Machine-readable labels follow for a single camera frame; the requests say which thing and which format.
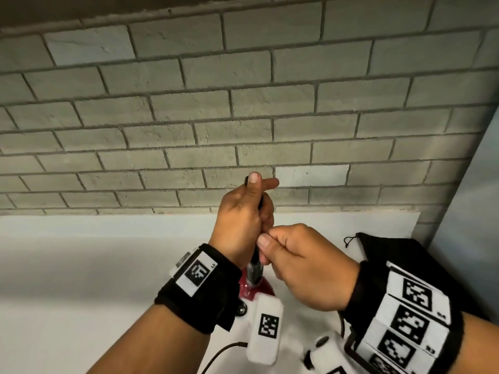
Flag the black drawstring pouch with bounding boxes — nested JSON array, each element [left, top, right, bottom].
[[343, 231, 431, 271]]

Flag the black cable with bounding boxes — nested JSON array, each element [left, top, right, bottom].
[[200, 341, 249, 374]]

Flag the black wristband with marker tags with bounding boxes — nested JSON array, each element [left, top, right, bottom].
[[342, 260, 465, 374]]

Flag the black handled tool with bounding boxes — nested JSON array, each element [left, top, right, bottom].
[[244, 176, 267, 281]]

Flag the red rounded object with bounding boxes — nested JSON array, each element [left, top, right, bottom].
[[239, 269, 276, 305]]

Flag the person's left forearm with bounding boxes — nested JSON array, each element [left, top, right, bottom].
[[87, 304, 228, 374]]

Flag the person's left hand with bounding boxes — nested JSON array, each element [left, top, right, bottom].
[[208, 172, 280, 268]]

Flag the black wristband with marker tag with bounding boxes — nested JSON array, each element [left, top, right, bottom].
[[154, 244, 243, 335]]

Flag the person's right forearm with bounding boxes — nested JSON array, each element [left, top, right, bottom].
[[454, 311, 499, 374]]

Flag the person's right hand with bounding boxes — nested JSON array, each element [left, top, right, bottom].
[[257, 224, 361, 312]]

